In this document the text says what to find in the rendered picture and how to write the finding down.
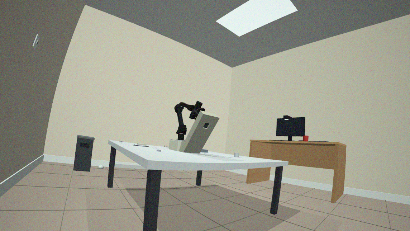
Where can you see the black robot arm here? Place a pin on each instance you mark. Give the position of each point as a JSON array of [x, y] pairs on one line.
[[178, 109]]

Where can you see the pale grey flat panel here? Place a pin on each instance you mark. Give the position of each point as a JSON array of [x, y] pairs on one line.
[[200, 132]]

